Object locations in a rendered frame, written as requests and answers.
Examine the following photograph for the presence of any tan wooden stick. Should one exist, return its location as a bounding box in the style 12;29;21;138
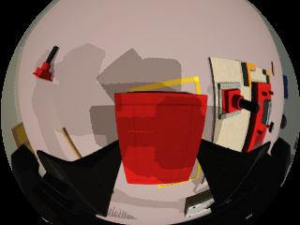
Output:
61;127;82;158

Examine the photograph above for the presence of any yellow rectangular outline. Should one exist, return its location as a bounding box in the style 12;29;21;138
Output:
128;76;202;188

